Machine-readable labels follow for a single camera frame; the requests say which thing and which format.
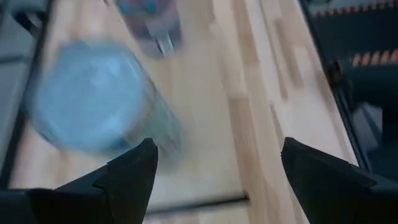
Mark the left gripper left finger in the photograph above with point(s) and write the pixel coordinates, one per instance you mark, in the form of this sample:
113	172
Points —
109	199

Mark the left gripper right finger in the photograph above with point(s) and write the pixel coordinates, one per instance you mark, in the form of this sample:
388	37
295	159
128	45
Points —
335	199

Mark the gold can blue label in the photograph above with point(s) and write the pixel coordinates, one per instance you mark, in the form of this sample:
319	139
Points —
164	40

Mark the black mat orange stripes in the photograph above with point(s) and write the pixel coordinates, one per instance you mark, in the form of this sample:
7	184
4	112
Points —
357	7
373	59

